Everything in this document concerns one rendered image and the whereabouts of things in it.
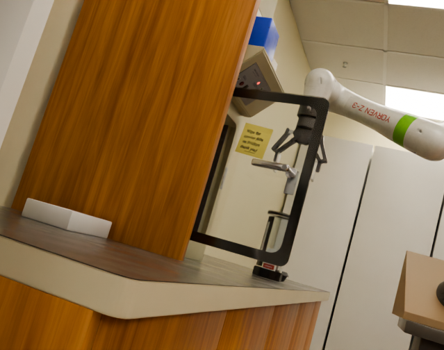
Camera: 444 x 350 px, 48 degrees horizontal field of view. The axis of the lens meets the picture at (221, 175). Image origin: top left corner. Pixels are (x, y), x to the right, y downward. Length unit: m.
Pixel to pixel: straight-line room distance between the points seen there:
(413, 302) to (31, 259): 1.49
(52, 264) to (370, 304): 3.81
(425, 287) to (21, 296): 1.58
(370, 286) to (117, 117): 3.26
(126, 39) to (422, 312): 1.28
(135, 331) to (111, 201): 0.66
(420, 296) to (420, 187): 2.51
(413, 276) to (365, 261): 2.31
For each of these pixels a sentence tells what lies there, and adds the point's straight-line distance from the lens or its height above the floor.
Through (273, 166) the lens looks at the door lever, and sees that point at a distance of 1.11.
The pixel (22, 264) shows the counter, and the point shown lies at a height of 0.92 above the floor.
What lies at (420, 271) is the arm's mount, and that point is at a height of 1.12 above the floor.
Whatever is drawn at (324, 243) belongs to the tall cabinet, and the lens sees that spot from 4.28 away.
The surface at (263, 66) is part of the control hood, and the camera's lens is 1.36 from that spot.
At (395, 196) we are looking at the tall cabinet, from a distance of 4.31.
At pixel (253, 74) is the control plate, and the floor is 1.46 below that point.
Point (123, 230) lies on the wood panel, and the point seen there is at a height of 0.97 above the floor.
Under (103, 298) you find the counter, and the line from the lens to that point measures 0.51.
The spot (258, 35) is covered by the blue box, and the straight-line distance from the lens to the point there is 1.34.
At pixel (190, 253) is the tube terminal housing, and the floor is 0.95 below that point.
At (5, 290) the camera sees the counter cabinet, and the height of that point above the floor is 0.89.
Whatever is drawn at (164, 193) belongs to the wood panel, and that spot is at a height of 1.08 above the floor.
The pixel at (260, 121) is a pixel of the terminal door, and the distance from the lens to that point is 1.21.
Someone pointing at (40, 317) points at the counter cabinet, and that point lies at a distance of 0.54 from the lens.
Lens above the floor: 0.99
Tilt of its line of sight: 8 degrees up
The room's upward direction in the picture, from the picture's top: 16 degrees clockwise
